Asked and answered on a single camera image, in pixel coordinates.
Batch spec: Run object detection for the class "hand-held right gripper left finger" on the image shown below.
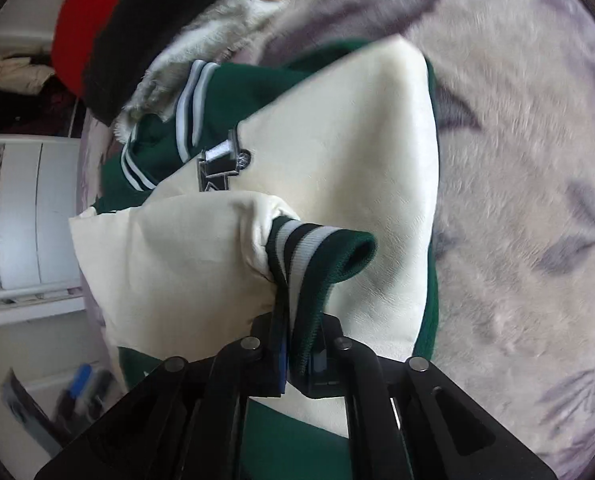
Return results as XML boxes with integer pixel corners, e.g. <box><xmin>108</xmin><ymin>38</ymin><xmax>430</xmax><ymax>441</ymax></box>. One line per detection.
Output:
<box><xmin>35</xmin><ymin>312</ymin><xmax>289</xmax><ymax>480</ymax></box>

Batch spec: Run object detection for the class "white fleece garment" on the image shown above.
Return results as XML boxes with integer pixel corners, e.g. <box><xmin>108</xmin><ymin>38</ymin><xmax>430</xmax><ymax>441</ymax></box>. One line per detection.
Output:
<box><xmin>112</xmin><ymin>0</ymin><xmax>289</xmax><ymax>143</ymax></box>

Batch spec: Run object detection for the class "pile of clothes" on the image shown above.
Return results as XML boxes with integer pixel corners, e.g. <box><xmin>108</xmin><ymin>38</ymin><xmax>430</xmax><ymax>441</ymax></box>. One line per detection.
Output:
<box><xmin>0</xmin><ymin>52</ymin><xmax>78</xmax><ymax>137</ymax></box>

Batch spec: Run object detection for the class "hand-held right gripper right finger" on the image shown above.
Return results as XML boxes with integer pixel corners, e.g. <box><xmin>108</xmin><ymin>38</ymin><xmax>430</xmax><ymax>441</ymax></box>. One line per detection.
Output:
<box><xmin>309</xmin><ymin>314</ymin><xmax>559</xmax><ymax>480</ymax></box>

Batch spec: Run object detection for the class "green and cream varsity jacket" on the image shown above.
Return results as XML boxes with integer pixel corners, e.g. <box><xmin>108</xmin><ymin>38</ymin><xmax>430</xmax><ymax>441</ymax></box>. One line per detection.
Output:
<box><xmin>69</xmin><ymin>39</ymin><xmax>441</xmax><ymax>480</ymax></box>

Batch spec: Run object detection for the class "blue and black object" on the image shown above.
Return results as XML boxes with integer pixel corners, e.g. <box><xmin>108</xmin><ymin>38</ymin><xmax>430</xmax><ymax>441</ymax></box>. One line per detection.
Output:
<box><xmin>52</xmin><ymin>364</ymin><xmax>119</xmax><ymax>443</ymax></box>

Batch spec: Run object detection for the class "red garment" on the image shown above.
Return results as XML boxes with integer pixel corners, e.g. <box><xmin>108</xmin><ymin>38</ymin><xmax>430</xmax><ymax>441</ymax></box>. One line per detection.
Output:
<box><xmin>52</xmin><ymin>0</ymin><xmax>134</xmax><ymax>98</ymax></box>

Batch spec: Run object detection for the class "floral plush blanket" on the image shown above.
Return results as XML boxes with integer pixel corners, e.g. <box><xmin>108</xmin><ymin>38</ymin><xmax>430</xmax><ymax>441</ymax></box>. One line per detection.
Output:
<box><xmin>78</xmin><ymin>0</ymin><xmax>595</xmax><ymax>480</ymax></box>

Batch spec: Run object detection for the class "black garment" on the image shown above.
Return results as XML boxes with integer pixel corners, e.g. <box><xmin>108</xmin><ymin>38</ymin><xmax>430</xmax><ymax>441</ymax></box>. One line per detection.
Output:
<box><xmin>82</xmin><ymin>0</ymin><xmax>241</xmax><ymax>127</ymax></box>

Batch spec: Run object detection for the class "white wardrobe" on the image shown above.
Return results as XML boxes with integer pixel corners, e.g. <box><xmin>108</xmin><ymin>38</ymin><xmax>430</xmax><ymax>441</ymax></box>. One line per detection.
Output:
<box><xmin>0</xmin><ymin>135</ymin><xmax>86</xmax><ymax>331</ymax></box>

